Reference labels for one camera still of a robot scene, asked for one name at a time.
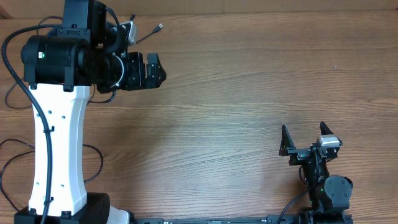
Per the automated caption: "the black usb cable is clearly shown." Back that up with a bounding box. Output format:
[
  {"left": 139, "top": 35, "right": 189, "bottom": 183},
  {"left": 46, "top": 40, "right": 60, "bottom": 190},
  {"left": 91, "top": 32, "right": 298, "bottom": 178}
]
[{"left": 4, "top": 77, "right": 118, "bottom": 110}]

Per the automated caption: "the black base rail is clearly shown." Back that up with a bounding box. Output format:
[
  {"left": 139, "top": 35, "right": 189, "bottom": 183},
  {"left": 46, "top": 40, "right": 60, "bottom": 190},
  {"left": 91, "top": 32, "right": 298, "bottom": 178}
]
[{"left": 130, "top": 213, "right": 354, "bottom": 224}]

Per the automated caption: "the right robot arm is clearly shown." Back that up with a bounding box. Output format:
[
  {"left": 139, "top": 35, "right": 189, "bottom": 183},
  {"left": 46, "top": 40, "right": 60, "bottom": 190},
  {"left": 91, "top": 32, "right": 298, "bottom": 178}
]
[{"left": 277, "top": 122, "right": 353, "bottom": 223}]

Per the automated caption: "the long black cable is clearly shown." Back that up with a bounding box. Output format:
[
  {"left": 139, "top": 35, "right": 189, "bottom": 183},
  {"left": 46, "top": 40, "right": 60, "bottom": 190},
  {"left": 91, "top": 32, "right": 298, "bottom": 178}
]
[{"left": 0, "top": 138, "right": 104, "bottom": 212}]

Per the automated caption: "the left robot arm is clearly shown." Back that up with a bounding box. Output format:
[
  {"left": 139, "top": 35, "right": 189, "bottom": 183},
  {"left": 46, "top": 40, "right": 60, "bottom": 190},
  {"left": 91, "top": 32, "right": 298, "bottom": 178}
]
[{"left": 14, "top": 0, "right": 167, "bottom": 223}]

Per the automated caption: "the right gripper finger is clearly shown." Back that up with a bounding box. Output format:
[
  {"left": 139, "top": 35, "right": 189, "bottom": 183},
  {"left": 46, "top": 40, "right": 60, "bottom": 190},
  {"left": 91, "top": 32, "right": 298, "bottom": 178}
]
[
  {"left": 279, "top": 124, "right": 296, "bottom": 156},
  {"left": 320, "top": 121, "right": 333, "bottom": 135}
]

